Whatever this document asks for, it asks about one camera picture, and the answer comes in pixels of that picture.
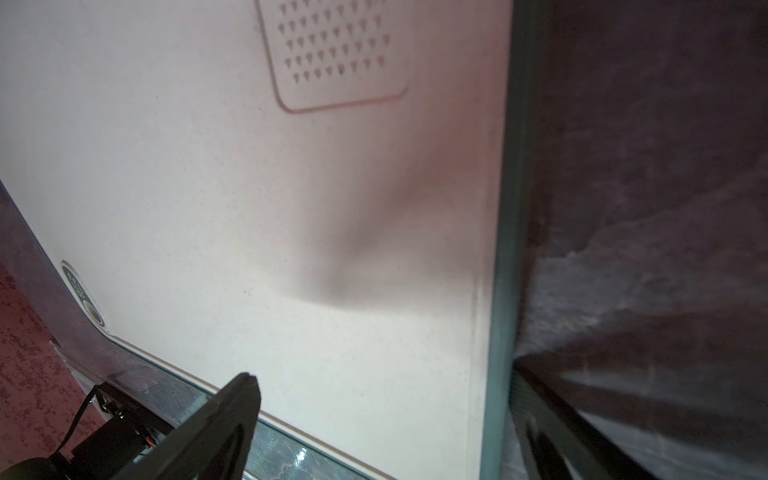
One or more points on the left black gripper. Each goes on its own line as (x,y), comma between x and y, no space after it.
(131,432)

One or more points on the beige cutting board green rim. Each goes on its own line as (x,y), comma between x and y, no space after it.
(305,190)

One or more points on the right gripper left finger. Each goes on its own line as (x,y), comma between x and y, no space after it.
(214,443)

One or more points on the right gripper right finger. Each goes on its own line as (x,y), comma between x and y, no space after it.
(556,441)

